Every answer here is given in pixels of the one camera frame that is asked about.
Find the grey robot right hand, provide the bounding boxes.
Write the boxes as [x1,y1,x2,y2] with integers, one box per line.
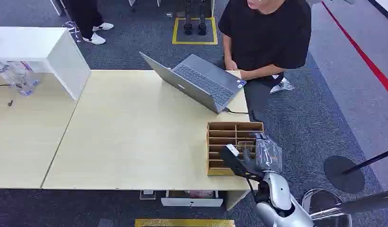
[242,132,284,175]

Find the grey open laptop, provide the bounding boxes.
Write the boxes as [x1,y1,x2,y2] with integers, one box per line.
[138,52,247,114]

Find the yellow floor tape square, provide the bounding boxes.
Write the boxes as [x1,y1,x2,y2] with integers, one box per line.
[172,16,218,45]

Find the seated person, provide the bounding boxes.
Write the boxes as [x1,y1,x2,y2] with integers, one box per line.
[217,0,313,123]

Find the wooden card box with dividers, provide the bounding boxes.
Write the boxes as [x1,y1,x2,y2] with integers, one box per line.
[207,121,265,176]

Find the black robot legs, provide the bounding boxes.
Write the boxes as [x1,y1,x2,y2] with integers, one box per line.
[183,0,207,36]

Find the chrome stanchion with round base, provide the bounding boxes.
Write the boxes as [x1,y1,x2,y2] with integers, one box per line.
[302,188,388,227]

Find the black stanchion with round base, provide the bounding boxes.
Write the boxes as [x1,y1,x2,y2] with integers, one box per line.
[323,147,388,194]

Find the white desk drawer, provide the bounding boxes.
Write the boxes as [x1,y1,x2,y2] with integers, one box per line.
[160,190,224,208]

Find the yellow floor plate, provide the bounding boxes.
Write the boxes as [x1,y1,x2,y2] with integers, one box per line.
[134,218,236,227]

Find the red floor tape line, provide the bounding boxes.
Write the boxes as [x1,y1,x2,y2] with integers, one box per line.
[320,1,388,99]

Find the standing person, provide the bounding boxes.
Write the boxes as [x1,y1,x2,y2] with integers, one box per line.
[62,0,115,45]

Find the white cabinet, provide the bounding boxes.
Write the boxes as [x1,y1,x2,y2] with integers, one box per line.
[0,26,92,101]

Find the clear plastic bottle pack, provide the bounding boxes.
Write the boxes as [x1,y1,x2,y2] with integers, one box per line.
[0,61,42,97]

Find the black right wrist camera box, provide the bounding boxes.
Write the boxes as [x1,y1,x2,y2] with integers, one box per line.
[219,143,265,183]

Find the black laptop power cable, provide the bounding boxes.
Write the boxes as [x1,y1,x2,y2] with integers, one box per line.
[224,107,249,115]

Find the small grey bracket under desk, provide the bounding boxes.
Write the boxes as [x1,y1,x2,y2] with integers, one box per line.
[139,190,157,201]

